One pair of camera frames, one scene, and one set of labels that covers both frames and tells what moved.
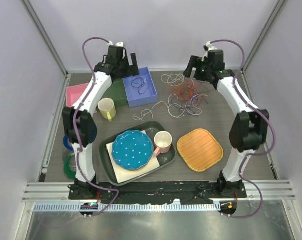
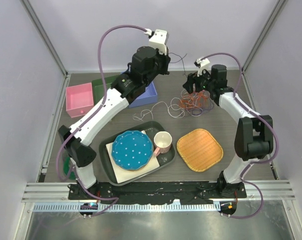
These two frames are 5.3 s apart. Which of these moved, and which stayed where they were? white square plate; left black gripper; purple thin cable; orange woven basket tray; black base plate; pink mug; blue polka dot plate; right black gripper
Moved: purple thin cable; left black gripper; right black gripper
Stayed: black base plate; orange woven basket tray; blue polka dot plate; white square plate; pink mug
